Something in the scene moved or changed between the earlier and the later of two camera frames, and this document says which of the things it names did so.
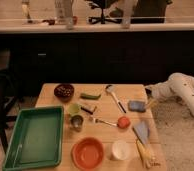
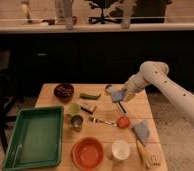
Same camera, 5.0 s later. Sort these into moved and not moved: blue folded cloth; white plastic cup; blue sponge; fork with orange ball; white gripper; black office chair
Moved: white gripper; blue sponge
Not moved: white plastic cup; fork with orange ball; blue folded cloth; black office chair
